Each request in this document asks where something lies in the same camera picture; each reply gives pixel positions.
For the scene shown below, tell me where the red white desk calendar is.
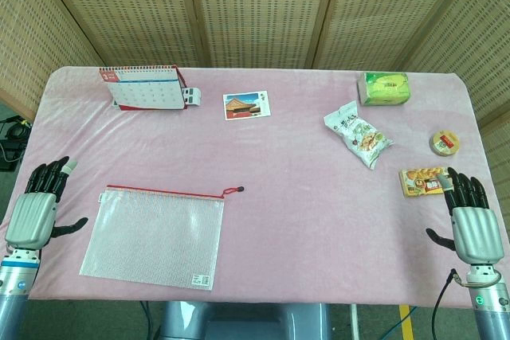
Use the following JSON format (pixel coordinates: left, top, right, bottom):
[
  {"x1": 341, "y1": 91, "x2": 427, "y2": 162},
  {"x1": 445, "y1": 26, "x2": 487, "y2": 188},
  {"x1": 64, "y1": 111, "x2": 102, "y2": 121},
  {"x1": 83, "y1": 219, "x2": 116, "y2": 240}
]
[{"x1": 98, "y1": 64, "x2": 188, "y2": 112}]

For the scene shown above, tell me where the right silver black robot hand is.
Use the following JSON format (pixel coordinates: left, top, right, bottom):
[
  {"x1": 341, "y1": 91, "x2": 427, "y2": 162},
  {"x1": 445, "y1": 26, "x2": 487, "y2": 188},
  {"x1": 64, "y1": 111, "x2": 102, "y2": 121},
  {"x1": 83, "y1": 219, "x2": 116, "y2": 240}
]
[{"x1": 425, "y1": 166, "x2": 504, "y2": 265}]

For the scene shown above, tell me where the bamboo folding screen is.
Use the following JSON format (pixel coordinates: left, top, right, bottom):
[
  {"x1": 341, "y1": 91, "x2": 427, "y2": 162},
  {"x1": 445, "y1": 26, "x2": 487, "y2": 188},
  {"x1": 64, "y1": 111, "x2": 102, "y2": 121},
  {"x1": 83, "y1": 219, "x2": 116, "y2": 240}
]
[{"x1": 0, "y1": 0, "x2": 510, "y2": 237}]

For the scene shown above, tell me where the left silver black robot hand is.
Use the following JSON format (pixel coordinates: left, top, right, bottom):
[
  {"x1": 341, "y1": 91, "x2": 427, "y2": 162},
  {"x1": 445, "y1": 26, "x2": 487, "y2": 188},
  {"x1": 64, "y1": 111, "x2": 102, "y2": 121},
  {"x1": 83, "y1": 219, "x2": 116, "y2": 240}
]
[{"x1": 3, "y1": 156, "x2": 89, "y2": 256}]

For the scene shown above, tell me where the grey robot torso base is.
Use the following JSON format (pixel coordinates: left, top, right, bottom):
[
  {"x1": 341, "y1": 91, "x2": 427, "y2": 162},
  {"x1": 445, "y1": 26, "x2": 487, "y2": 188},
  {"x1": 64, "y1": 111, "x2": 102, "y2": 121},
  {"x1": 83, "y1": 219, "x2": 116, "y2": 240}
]
[{"x1": 157, "y1": 300, "x2": 332, "y2": 340}]

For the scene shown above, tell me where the white green snack bag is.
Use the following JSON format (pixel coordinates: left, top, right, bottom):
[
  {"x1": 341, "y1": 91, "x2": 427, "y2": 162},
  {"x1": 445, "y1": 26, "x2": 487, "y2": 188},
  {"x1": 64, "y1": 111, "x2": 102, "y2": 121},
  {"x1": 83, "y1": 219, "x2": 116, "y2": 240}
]
[{"x1": 323, "y1": 100, "x2": 394, "y2": 170}]

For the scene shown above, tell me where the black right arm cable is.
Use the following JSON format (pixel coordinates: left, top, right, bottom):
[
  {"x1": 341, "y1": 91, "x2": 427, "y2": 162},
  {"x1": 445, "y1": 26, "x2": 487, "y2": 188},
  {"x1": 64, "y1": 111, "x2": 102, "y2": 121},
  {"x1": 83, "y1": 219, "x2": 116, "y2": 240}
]
[{"x1": 432, "y1": 268, "x2": 459, "y2": 340}]

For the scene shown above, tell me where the pink tablecloth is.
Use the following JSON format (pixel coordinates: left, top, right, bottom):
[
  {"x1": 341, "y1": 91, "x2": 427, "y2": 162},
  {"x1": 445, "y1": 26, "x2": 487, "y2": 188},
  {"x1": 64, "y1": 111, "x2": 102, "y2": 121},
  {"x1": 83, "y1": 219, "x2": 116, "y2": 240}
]
[{"x1": 0, "y1": 65, "x2": 510, "y2": 310}]

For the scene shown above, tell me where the yellow orange snack box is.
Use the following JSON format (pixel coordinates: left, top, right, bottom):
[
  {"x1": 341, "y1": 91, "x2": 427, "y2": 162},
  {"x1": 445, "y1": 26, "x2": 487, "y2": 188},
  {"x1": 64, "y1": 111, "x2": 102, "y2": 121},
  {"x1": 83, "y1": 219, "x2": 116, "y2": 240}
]
[{"x1": 398, "y1": 165, "x2": 455, "y2": 198}]

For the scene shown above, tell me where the dark floor cable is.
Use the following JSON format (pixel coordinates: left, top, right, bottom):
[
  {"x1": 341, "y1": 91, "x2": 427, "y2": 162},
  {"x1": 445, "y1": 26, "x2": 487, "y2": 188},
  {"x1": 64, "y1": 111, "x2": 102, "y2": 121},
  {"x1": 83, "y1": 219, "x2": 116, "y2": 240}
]
[{"x1": 139, "y1": 300, "x2": 160, "y2": 340}]

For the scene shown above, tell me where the green tissue pack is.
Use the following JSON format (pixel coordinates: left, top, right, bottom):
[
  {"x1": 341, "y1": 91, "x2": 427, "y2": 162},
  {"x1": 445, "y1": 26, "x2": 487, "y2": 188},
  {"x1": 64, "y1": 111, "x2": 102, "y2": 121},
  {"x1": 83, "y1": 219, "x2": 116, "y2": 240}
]
[{"x1": 356, "y1": 72, "x2": 414, "y2": 107}]

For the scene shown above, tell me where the small white black tag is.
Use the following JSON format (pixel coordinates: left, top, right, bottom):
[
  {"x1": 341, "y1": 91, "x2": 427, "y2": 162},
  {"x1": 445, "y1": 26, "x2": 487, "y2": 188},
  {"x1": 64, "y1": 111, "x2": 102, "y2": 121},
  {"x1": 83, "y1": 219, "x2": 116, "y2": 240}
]
[{"x1": 181, "y1": 85, "x2": 203, "y2": 106}]

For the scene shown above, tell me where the green floor cable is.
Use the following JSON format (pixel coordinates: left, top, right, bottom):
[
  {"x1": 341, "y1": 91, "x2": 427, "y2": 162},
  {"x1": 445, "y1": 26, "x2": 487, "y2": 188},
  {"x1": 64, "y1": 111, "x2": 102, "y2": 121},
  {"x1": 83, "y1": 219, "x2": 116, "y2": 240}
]
[{"x1": 388, "y1": 306, "x2": 418, "y2": 340}]

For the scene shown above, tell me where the clear zipper pouch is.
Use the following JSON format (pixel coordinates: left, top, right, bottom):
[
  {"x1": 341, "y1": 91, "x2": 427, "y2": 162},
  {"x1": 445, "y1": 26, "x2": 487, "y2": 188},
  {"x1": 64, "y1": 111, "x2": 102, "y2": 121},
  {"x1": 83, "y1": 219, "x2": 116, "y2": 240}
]
[{"x1": 78, "y1": 184, "x2": 245, "y2": 291}]

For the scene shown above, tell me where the postcard with palace photo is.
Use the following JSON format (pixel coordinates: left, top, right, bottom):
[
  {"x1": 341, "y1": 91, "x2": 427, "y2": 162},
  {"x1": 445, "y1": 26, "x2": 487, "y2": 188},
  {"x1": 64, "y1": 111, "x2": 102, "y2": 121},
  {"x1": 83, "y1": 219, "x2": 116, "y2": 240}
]
[{"x1": 222, "y1": 90, "x2": 270, "y2": 122}]

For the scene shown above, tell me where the black equipment on floor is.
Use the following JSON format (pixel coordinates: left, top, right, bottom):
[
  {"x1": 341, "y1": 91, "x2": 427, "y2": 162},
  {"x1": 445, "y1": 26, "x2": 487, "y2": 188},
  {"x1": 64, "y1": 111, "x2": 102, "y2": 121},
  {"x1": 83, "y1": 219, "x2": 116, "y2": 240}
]
[{"x1": 0, "y1": 115, "x2": 31, "y2": 172}]

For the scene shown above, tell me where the white table leg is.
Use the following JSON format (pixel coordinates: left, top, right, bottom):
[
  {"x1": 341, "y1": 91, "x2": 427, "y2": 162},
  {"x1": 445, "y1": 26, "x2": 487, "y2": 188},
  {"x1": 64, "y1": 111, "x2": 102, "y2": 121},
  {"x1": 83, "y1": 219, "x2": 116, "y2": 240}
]
[{"x1": 349, "y1": 304, "x2": 359, "y2": 340}]

